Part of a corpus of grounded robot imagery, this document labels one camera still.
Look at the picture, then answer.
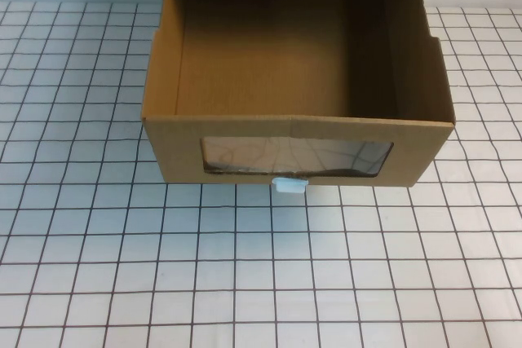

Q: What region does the windowed cardboard drawer with front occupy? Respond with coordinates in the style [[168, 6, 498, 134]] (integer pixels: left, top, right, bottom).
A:
[[141, 0, 457, 191]]

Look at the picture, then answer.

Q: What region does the white plastic drawer pull tab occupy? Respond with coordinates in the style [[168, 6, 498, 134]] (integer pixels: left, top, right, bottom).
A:
[[272, 176, 310, 194]]

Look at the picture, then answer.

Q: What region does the white grid-pattern tablecloth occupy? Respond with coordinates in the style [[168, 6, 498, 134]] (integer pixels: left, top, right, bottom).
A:
[[0, 0, 522, 348]]

